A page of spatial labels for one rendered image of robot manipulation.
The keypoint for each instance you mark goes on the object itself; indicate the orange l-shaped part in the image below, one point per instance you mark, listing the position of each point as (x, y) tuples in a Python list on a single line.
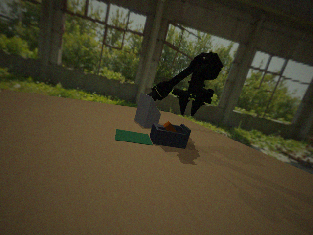
[(169, 127)]

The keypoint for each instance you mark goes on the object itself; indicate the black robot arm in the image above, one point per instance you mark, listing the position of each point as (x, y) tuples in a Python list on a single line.
[(202, 69)]

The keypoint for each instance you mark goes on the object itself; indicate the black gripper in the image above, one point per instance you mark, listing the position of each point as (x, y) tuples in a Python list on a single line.
[(185, 94)]

